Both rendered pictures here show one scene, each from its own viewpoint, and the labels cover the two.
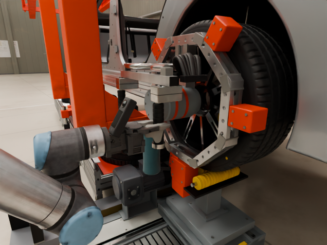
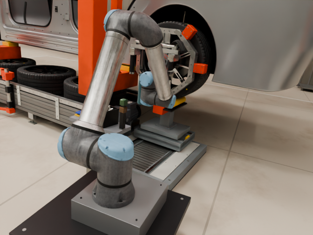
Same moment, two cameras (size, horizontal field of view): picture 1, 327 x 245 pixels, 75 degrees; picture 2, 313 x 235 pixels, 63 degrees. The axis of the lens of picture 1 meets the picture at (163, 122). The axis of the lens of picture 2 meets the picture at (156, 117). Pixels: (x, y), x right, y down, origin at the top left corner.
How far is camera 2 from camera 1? 1.40 m
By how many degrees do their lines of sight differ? 31
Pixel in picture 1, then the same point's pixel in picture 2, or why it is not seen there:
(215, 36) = (187, 33)
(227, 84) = (193, 54)
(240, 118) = (199, 68)
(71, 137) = not seen: hidden behind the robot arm
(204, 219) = (168, 129)
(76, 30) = (98, 15)
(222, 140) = (189, 79)
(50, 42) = not seen: outside the picture
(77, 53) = (96, 29)
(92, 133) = not seen: hidden behind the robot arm
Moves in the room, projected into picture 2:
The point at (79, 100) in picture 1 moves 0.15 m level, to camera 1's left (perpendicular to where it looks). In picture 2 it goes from (95, 60) to (75, 60)
